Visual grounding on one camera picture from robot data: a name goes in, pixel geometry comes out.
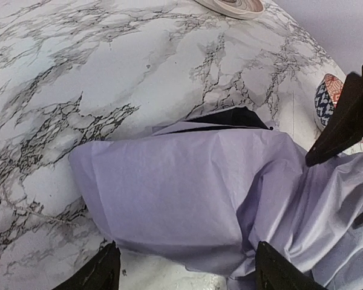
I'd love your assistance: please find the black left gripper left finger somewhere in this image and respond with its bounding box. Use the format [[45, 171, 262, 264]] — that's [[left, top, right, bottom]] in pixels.
[[53, 242, 121, 290]]

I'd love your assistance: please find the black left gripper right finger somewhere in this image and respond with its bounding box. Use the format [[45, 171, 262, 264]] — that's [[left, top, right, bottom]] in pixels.
[[255, 241, 325, 290]]

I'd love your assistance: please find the grey swirl plate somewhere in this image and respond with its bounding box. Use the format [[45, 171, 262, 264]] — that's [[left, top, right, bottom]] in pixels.
[[195, 0, 265, 20]]

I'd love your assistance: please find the lilac folding umbrella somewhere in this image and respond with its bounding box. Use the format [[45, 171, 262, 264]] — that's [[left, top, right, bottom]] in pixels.
[[69, 118, 363, 289]]

